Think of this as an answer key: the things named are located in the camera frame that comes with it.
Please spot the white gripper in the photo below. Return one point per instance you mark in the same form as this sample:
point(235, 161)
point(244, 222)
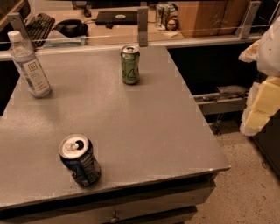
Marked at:
point(270, 51)

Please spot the green soda can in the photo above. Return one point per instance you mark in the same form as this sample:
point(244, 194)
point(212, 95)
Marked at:
point(130, 57)

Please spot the dark blue soda can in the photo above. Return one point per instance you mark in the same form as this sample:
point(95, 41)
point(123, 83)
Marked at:
point(77, 154)

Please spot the cardboard box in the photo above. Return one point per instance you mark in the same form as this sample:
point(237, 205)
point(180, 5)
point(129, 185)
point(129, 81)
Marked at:
point(210, 18)

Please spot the small brown round object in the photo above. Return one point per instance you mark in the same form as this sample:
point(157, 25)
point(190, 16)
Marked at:
point(172, 25)

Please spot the clear glass jar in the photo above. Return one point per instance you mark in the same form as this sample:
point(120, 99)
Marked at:
point(162, 13)

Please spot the grey cabinet drawer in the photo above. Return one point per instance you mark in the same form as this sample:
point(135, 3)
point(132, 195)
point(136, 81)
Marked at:
point(170, 202)

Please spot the black laptop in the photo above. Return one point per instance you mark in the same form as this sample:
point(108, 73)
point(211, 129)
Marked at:
point(116, 18)

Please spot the black headphones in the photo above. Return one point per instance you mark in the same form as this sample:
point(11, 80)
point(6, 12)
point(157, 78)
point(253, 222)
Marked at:
point(72, 28)

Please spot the black keyboard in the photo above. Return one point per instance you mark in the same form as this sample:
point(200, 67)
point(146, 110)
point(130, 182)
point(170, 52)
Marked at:
point(39, 28)

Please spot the clear plastic water bottle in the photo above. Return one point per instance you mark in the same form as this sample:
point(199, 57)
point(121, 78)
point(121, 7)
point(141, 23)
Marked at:
point(28, 65)

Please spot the metal shelf rail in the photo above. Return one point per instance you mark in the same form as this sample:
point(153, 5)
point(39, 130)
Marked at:
point(225, 99)

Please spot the metal divider bracket right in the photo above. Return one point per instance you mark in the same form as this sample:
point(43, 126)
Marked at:
point(248, 19)

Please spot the metal divider bracket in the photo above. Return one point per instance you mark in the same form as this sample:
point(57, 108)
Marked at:
point(248, 19)
point(142, 24)
point(18, 24)

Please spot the metal divider bracket centre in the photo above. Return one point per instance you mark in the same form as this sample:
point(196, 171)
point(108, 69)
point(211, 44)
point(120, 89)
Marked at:
point(142, 24)

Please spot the metal divider bracket left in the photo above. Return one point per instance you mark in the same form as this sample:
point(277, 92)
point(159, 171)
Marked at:
point(18, 24)

